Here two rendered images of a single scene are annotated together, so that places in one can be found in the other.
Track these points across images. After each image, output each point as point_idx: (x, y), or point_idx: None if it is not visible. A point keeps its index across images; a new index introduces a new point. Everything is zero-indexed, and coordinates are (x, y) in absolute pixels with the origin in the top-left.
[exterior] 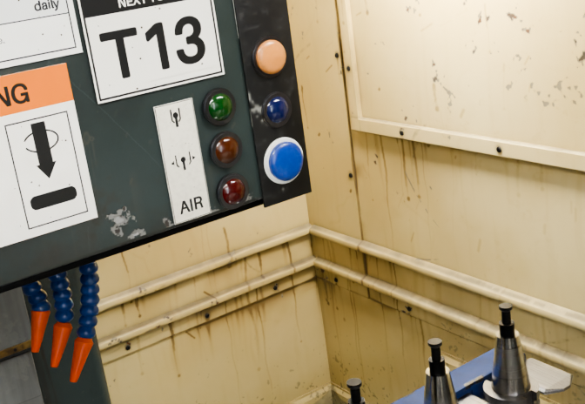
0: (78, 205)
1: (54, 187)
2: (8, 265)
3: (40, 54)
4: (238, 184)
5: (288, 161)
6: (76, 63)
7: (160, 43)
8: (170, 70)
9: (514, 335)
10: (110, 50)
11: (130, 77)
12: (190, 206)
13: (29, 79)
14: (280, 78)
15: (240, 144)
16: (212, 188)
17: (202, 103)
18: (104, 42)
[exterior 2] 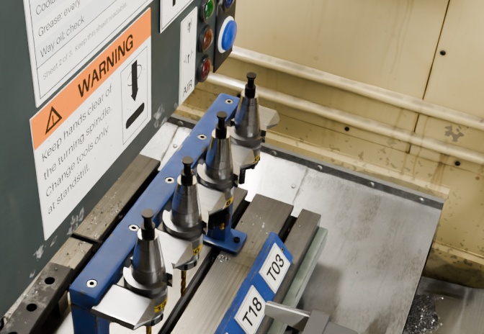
0: (144, 114)
1: (136, 107)
2: (111, 175)
3: (140, 6)
4: (209, 62)
5: (232, 36)
6: (153, 6)
7: None
8: None
9: (256, 94)
10: None
11: (175, 5)
12: (186, 89)
13: (134, 29)
14: None
15: (212, 32)
16: (195, 70)
17: (199, 8)
18: None
